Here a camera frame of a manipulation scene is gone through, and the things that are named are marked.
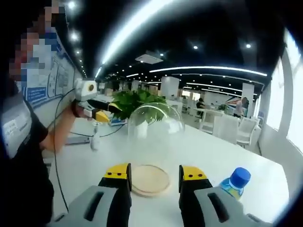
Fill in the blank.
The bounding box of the clear glass dome cover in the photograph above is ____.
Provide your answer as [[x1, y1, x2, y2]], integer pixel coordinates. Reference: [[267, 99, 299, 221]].
[[127, 102, 186, 166]]

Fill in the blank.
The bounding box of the person in black shirt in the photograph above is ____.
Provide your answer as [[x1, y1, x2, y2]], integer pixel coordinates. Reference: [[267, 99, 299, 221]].
[[0, 94, 55, 227]]

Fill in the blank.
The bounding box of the small white bottle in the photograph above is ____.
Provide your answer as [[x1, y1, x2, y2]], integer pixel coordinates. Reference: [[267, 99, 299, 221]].
[[89, 122, 102, 152]]

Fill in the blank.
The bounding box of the blue box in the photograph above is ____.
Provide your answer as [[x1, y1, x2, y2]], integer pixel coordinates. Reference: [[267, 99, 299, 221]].
[[110, 118, 130, 127]]

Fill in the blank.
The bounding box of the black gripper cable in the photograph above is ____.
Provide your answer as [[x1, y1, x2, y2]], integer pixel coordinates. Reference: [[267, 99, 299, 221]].
[[53, 87, 78, 213]]

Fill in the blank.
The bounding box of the thin dark table cable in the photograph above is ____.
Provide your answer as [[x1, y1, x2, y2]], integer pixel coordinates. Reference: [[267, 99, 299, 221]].
[[70, 123, 126, 139]]

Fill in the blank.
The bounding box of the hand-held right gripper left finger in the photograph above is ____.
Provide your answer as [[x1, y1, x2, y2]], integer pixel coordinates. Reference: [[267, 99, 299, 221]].
[[47, 162, 133, 227]]

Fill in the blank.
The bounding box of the long ceiling strip light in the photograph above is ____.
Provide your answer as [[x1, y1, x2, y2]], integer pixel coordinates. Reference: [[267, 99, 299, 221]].
[[101, 0, 176, 65]]

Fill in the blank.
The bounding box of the white pillar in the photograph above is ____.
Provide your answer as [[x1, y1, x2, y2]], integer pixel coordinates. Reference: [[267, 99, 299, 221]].
[[160, 76, 180, 100]]

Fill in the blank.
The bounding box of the blue-capped Mizone bottle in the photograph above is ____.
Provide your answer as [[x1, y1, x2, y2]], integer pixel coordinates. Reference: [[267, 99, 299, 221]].
[[218, 167, 252, 200]]

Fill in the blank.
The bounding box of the green potted plant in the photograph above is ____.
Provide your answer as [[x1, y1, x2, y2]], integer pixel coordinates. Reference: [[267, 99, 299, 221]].
[[110, 89, 168, 123]]

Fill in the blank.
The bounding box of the flat grey device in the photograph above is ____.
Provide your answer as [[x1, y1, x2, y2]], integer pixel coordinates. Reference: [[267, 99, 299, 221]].
[[65, 134, 92, 146]]

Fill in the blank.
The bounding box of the thin ceiling strip light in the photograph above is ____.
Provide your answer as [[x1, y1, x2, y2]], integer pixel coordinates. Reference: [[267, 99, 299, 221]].
[[149, 66, 268, 77]]

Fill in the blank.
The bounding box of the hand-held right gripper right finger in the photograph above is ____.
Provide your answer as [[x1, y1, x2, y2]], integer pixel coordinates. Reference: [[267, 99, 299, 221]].
[[178, 165, 273, 227]]

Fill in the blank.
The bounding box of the white office chair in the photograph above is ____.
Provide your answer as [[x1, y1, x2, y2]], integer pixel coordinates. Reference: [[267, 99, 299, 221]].
[[237, 117, 261, 148]]

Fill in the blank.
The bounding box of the ceiling air conditioner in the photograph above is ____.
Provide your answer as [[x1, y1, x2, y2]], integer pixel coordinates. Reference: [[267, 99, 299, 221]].
[[135, 50, 164, 65]]

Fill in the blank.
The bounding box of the round wooden base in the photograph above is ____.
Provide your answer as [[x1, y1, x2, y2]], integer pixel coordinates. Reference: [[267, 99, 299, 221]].
[[131, 164, 171, 197]]

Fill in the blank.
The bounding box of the person's left hand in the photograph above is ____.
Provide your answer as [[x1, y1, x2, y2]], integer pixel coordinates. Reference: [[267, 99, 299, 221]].
[[71, 100, 94, 122]]

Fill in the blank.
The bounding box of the blue wall poster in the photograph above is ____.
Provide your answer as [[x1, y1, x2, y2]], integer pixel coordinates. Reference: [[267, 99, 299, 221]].
[[23, 30, 77, 109]]

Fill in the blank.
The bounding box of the white desk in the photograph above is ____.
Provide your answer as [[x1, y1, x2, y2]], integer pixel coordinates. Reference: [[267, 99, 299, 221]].
[[194, 107, 240, 144]]

